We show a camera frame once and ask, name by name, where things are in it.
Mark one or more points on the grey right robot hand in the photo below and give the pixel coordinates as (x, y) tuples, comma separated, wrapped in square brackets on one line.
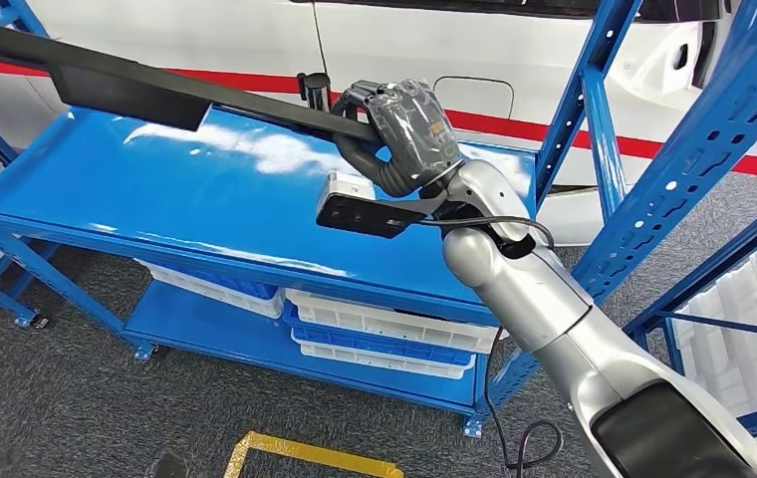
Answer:
[(411, 132)]

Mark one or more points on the long black plastic part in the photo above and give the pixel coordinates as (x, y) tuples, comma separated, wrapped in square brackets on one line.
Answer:
[(121, 92)]

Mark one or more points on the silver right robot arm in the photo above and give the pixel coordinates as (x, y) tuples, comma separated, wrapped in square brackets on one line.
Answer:
[(537, 297)]

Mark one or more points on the red barrier belt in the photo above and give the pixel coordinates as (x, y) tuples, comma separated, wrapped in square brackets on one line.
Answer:
[(246, 80)]

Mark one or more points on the blue plastic crate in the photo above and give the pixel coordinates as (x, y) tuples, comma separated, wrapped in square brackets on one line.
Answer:
[(378, 344), (246, 289)]

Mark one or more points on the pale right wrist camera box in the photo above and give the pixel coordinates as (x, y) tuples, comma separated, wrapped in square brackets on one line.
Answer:
[(345, 185)]

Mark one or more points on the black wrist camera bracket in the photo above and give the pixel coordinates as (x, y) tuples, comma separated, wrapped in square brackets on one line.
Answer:
[(365, 218)]

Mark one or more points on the black stanchion post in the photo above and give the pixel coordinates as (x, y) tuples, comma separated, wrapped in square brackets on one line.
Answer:
[(316, 92)]

